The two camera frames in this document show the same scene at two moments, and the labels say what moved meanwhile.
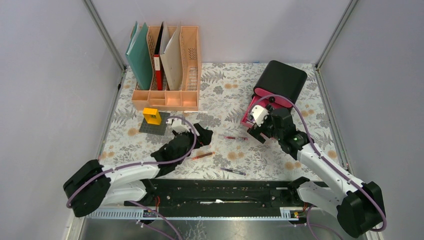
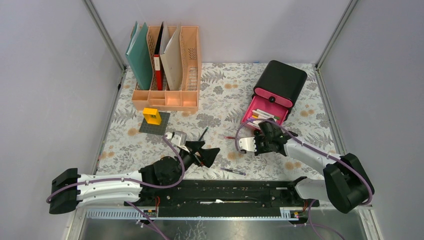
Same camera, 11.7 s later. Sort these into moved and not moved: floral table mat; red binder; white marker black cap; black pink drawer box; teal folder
Moved: white marker black cap
Not moved: floral table mat; red binder; teal folder; black pink drawer box
